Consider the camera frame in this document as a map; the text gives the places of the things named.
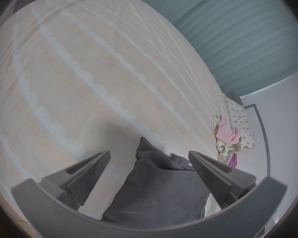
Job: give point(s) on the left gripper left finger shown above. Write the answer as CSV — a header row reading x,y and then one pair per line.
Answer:
x,y
84,180

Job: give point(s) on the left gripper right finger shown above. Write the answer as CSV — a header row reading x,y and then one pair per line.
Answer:
x,y
218,180

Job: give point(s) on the black T-shirt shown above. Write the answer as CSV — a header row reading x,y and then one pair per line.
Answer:
x,y
159,190

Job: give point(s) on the purple garment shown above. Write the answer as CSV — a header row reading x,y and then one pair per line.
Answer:
x,y
233,160

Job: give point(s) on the white printed garment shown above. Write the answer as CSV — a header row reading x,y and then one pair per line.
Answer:
x,y
226,151

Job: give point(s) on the pink garment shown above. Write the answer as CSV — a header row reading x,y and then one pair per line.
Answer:
x,y
227,132

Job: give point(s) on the white printed pillow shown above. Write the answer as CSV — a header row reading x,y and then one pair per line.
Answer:
x,y
239,123

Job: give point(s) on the grey bedside table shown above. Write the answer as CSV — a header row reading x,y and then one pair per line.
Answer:
x,y
232,95

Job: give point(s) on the bed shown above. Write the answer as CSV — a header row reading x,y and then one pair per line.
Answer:
x,y
89,71

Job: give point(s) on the blue-green curtain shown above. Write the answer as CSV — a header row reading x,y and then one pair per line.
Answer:
x,y
238,33

